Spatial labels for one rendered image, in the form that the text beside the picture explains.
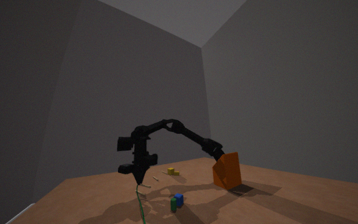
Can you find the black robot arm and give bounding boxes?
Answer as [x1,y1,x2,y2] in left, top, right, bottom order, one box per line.
[117,119,225,167]

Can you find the green cylinder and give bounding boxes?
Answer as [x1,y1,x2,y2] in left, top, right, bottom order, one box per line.
[170,198,177,211]

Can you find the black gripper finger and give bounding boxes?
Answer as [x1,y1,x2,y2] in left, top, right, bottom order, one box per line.
[132,170,142,185]
[140,167,150,184]

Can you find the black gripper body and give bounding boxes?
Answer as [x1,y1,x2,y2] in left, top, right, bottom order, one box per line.
[118,149,148,174]

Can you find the blue block with hole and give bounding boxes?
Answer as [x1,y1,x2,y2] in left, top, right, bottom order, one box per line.
[173,194,184,207]

